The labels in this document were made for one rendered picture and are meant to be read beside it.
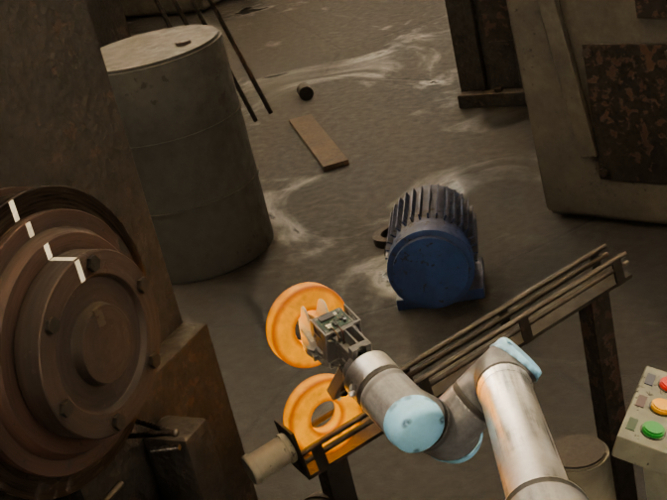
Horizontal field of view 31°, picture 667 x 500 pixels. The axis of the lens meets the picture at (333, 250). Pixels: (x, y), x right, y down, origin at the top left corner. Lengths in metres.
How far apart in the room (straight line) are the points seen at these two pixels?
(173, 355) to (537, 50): 2.41
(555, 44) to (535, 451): 2.78
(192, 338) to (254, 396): 1.55
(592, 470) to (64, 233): 1.09
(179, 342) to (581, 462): 0.79
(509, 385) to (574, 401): 1.64
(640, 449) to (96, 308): 1.01
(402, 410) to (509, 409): 0.20
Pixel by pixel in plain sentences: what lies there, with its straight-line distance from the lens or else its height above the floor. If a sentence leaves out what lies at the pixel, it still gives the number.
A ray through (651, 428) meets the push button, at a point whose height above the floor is 0.61.
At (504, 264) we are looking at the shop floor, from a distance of 4.33.
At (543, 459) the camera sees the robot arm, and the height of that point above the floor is 0.95.
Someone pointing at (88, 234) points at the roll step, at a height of 1.25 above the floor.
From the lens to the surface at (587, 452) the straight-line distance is 2.37.
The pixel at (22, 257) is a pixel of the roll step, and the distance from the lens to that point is 1.77.
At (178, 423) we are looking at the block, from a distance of 2.20.
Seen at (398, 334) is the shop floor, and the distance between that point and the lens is 4.00.
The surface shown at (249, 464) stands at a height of 0.69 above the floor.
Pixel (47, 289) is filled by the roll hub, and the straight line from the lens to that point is 1.74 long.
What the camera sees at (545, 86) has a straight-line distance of 4.40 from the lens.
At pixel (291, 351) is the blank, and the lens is 2.16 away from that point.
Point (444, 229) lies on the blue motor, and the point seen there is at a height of 0.32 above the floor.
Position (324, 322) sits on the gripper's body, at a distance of 2.04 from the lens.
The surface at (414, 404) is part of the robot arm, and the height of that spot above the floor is 0.89.
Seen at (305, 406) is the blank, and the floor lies 0.75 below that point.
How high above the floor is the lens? 1.87
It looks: 23 degrees down
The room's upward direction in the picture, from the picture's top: 13 degrees counter-clockwise
